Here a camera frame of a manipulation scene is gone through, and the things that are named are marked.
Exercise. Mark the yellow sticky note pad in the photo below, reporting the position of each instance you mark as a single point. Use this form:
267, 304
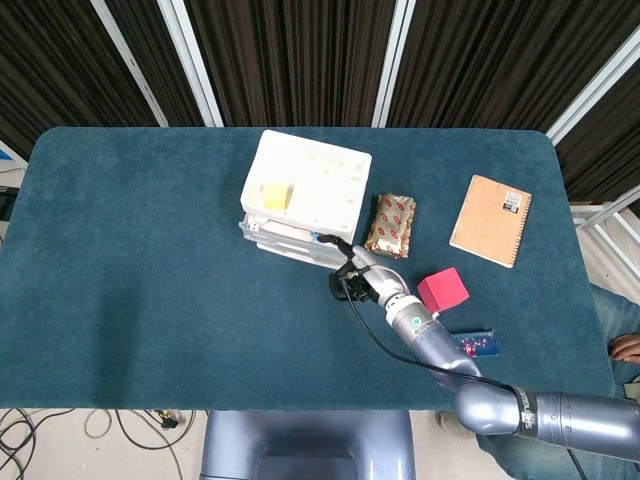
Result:
276, 196

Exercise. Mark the white metal rack frame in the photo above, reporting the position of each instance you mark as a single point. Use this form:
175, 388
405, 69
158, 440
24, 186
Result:
600, 220

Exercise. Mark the pink foam cube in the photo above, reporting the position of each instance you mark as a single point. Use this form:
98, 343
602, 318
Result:
445, 290

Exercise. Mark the brown spiral notebook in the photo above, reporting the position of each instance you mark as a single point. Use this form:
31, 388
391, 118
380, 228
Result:
487, 220

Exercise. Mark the black device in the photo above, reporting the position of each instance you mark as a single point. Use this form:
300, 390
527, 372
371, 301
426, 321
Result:
4, 202

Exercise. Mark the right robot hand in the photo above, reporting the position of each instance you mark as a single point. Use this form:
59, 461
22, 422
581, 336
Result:
380, 280

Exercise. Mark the person's bare hand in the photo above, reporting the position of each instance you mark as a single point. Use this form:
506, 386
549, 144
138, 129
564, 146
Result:
629, 349

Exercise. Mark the dark pleated curtain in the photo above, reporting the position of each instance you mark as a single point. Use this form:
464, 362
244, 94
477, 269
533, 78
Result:
300, 60

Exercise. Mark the grey worn shoe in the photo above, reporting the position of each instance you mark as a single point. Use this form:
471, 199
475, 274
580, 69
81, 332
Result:
445, 422

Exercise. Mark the white plastic drawer cabinet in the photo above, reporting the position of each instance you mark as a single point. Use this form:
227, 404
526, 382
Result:
320, 175

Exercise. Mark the white panel with blue mark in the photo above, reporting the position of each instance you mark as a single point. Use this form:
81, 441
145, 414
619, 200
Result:
7, 155

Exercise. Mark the gold foil snack packet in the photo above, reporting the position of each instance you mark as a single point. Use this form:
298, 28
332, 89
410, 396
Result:
392, 222

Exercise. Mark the teal felt table mat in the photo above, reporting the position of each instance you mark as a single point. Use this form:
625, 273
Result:
150, 275

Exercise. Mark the dark blue printed box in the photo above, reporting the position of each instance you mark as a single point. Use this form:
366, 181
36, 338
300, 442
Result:
482, 345

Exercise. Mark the clear plastic drawer with trinkets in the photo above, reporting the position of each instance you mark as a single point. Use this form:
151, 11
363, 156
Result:
280, 231

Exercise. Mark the white aluminium frame post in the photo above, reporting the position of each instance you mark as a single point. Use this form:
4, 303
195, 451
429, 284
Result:
595, 92
392, 65
193, 65
130, 65

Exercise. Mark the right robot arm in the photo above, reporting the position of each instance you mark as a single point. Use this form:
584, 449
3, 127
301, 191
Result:
500, 410

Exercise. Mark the blue-grey robot torso base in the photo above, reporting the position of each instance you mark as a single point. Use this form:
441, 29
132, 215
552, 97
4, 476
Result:
300, 435

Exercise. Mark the yellow black plug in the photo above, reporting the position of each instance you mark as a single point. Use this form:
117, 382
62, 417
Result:
167, 419

